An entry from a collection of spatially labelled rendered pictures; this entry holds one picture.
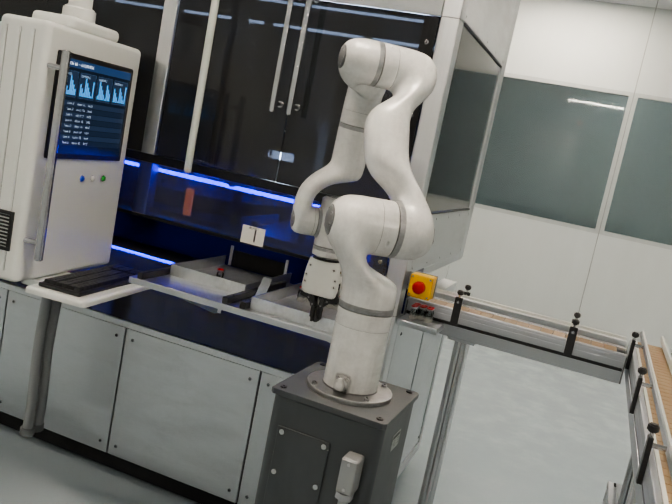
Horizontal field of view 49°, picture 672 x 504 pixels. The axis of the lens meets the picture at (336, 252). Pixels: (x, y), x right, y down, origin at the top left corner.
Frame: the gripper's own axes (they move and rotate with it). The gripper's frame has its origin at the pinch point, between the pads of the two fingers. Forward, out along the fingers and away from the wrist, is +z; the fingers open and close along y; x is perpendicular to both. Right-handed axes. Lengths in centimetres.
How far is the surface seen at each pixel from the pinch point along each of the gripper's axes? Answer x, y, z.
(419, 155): -39, -9, -46
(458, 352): -54, -32, 13
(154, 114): -39, 86, -43
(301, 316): -1.6, 4.5, 2.3
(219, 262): -43, 54, 3
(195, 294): -0.1, 36.9, 4.3
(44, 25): 15, 88, -61
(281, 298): -21.8, 19.6, 3.9
